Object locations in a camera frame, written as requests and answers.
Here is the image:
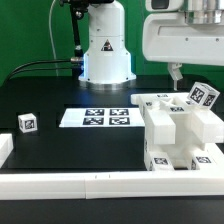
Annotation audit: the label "black cables at base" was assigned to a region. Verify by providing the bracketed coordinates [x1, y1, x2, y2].
[5, 56, 84, 83]

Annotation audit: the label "grey hanging cable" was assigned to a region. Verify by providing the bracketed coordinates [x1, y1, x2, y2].
[48, 0, 60, 78]

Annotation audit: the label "white flat base plate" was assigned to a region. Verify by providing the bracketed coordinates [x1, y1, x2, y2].
[59, 108, 144, 128]

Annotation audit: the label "white chair back frame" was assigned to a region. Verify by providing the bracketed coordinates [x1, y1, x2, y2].
[131, 92, 224, 145]

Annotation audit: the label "white left fence piece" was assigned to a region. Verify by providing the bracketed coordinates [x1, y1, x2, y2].
[0, 133, 14, 168]

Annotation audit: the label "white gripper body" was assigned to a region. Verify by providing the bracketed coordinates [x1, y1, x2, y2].
[142, 13, 224, 66]

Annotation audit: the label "white L-shaped fence rail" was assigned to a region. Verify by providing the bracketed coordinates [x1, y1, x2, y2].
[0, 129, 224, 201]

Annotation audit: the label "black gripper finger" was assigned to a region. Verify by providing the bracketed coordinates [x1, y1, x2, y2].
[168, 63, 183, 90]

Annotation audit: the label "white tagged cube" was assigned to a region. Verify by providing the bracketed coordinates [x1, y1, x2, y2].
[18, 113, 37, 133]
[187, 82, 220, 108]

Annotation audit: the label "white chair seat block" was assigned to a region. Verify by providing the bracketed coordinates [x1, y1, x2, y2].
[144, 135, 214, 171]

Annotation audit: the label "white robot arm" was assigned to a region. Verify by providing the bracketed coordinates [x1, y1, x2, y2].
[142, 0, 224, 89]

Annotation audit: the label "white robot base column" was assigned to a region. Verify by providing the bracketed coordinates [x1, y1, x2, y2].
[79, 0, 136, 90]

